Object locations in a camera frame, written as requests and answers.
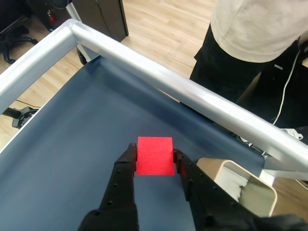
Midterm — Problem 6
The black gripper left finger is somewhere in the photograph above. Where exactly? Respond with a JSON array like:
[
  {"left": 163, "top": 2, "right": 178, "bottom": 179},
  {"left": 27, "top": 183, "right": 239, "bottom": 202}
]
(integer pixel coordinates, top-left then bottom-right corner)
[{"left": 77, "top": 142, "right": 140, "bottom": 231}]

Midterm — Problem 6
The black office chair base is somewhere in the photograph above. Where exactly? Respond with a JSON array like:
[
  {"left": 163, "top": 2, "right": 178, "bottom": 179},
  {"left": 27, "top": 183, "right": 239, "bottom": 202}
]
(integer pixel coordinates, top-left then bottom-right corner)
[{"left": 0, "top": 24, "right": 39, "bottom": 64}]

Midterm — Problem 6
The thin white hanging cable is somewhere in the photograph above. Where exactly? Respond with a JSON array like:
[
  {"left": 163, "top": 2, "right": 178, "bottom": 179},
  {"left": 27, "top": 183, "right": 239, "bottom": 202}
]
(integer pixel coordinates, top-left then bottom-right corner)
[{"left": 272, "top": 36, "right": 302, "bottom": 126}]

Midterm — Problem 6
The person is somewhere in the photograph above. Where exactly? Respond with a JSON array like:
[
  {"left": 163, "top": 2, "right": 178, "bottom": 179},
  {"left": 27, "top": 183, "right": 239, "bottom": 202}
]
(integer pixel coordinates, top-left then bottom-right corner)
[{"left": 189, "top": 0, "right": 308, "bottom": 129}]

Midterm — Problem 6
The black cabinet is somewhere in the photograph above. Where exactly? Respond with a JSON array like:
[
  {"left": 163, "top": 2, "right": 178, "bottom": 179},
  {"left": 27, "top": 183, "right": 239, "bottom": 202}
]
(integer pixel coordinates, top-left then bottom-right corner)
[{"left": 72, "top": 0, "right": 129, "bottom": 43}]

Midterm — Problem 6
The beige box with rounded corners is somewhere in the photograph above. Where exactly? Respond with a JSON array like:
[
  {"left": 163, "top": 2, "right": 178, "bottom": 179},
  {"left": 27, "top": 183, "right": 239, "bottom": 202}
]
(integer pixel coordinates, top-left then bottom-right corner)
[{"left": 196, "top": 157, "right": 278, "bottom": 217}]

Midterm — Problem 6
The dark blue-grey mat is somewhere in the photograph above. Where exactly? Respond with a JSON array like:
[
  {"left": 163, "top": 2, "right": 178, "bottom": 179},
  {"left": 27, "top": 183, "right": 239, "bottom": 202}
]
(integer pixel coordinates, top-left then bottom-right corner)
[{"left": 0, "top": 57, "right": 266, "bottom": 231}]

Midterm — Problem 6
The white padding paper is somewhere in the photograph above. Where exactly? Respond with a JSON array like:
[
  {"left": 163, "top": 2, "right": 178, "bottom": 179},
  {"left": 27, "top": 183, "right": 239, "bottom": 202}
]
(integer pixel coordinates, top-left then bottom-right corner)
[{"left": 218, "top": 166, "right": 250, "bottom": 203}]

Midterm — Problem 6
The silver metal table frame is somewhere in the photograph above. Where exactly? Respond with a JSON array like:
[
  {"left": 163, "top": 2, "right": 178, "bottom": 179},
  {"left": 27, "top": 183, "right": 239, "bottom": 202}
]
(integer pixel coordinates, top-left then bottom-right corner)
[{"left": 0, "top": 18, "right": 308, "bottom": 181}]

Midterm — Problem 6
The black tripod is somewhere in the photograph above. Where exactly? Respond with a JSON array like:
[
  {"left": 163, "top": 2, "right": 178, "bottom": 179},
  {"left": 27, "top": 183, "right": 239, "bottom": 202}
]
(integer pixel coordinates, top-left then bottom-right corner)
[{"left": 4, "top": 107, "right": 40, "bottom": 129}]

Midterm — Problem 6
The red cube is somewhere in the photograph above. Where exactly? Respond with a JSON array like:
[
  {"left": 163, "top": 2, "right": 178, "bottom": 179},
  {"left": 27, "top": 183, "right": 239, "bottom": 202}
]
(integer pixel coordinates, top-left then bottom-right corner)
[{"left": 136, "top": 136, "right": 175, "bottom": 177}]

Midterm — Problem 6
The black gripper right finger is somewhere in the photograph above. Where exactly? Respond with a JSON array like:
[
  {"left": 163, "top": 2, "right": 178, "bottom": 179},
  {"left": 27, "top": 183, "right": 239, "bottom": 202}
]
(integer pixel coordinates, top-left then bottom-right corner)
[{"left": 172, "top": 149, "right": 263, "bottom": 231}]

